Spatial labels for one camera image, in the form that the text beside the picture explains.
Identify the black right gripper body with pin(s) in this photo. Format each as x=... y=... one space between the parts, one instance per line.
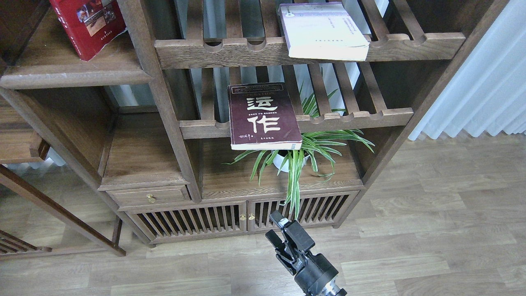
x=314 y=274

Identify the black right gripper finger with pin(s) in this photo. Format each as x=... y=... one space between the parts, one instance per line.
x=282 y=248
x=293 y=232

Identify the white paperback book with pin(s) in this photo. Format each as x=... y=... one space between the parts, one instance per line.
x=322 y=30

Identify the red paperback book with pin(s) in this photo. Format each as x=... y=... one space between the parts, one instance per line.
x=90 y=24

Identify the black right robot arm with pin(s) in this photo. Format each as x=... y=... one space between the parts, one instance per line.
x=315 y=275

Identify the white plant pot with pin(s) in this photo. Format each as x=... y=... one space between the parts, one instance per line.
x=282 y=158

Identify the green spider plant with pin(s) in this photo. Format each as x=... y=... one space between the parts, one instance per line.
x=321 y=144

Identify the dark maroon book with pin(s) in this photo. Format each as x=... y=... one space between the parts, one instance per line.
x=262 y=117

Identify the brass drawer knob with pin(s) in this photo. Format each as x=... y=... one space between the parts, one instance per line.
x=151 y=198

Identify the dark wooden bookshelf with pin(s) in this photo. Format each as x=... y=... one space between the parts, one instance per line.
x=142 y=117

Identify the white pleated curtain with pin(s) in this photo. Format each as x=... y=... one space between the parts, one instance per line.
x=488 y=93

